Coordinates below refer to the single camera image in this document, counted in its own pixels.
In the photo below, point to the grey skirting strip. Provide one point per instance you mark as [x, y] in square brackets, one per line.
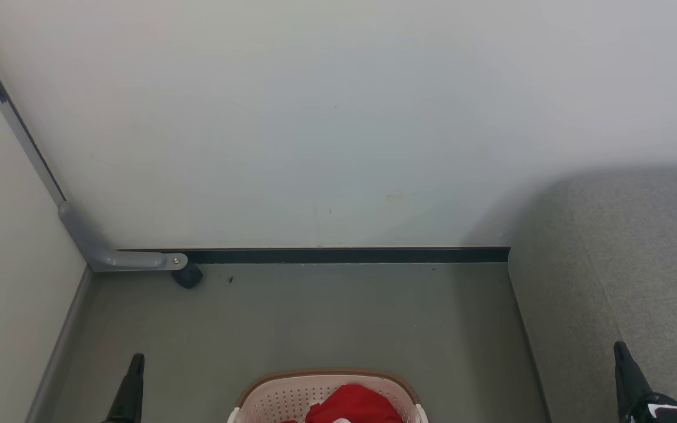
[59, 346]

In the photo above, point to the red shorts with white stripe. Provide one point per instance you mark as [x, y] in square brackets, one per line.
[356, 405]

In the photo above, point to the grey partition post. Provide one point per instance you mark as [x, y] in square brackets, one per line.
[15, 123]

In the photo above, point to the beige perforated laundry basket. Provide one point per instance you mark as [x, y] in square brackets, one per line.
[280, 399]

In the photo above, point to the black caster wheel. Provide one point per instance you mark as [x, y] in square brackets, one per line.
[188, 277]

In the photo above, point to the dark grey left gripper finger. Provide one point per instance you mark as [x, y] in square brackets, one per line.
[130, 393]

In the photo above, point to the black wall baseboard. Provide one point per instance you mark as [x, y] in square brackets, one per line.
[344, 255]

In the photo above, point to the grey metal partition foot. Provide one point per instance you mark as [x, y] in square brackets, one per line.
[100, 252]

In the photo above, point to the grey fabric sofa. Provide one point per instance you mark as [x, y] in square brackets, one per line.
[620, 264]

